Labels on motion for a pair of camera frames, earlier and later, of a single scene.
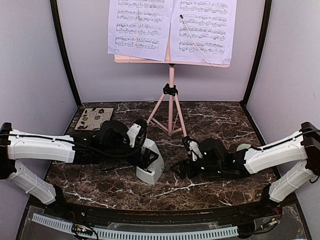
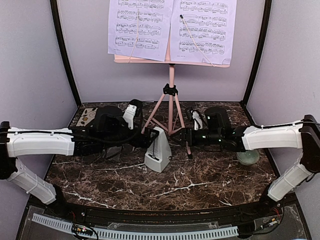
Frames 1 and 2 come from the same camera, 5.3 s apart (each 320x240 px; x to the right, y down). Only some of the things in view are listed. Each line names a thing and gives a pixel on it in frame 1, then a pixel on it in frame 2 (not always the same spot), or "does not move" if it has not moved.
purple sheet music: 139,29 does not move
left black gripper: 134,161 to 146,142
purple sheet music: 212,24 does not move
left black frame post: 55,13 does not move
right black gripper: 183,164 to 184,131
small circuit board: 82,230 does not move
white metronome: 154,170 to 158,156
